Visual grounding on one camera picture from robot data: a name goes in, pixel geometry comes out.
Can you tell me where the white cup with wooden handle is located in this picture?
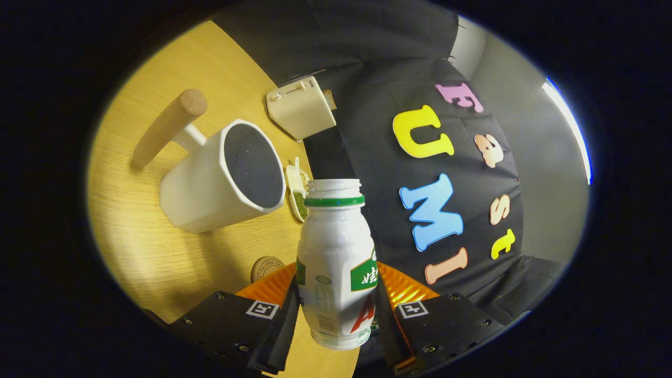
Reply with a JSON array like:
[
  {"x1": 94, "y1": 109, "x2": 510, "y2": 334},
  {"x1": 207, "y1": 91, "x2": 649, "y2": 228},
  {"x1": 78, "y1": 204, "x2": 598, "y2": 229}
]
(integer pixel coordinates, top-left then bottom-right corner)
[{"x1": 131, "y1": 89, "x2": 287, "y2": 234}]

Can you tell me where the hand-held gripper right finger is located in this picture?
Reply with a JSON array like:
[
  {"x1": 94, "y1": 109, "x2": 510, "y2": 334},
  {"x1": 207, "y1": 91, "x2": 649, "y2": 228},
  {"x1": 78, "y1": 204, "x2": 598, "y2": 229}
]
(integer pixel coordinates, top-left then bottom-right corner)
[{"x1": 375, "y1": 262, "x2": 506, "y2": 376}]

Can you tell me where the wooden table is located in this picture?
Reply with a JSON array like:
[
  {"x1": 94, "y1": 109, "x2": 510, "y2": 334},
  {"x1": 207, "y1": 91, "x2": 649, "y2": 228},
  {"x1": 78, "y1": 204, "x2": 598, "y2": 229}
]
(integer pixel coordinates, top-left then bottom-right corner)
[{"x1": 87, "y1": 20, "x2": 363, "y2": 378}]

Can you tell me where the black backdrop cloth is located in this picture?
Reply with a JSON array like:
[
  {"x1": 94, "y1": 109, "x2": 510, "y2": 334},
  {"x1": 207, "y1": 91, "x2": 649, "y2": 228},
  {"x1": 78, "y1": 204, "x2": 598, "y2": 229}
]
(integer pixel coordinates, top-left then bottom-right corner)
[{"x1": 210, "y1": 0, "x2": 568, "y2": 368}]

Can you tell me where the white divided dish of beans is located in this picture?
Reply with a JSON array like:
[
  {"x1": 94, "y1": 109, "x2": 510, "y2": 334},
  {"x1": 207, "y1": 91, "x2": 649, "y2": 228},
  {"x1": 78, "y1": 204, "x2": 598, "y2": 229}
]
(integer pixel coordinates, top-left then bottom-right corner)
[{"x1": 285, "y1": 156, "x2": 311, "y2": 223}]

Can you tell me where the cream toaster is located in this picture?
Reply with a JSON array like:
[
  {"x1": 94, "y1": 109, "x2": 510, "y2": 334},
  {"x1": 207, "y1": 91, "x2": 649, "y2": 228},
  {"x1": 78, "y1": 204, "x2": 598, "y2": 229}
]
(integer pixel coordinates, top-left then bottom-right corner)
[{"x1": 266, "y1": 76, "x2": 337, "y2": 142}]

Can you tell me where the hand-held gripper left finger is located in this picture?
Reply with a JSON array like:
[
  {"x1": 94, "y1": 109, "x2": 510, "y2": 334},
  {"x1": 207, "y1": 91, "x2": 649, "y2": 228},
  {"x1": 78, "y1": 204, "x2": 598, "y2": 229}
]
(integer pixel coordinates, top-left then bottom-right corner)
[{"x1": 168, "y1": 262, "x2": 301, "y2": 376}]

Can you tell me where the round cork coaster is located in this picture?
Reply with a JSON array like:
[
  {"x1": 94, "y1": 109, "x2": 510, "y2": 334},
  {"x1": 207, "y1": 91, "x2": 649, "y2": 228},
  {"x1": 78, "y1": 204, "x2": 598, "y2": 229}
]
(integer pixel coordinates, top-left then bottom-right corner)
[{"x1": 250, "y1": 256, "x2": 286, "y2": 284}]

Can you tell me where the white juice bottle green label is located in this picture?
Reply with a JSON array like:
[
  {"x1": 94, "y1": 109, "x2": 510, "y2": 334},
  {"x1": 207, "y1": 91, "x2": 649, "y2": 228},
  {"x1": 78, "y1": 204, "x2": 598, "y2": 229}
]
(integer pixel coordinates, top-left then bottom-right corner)
[{"x1": 296, "y1": 179, "x2": 379, "y2": 350}]

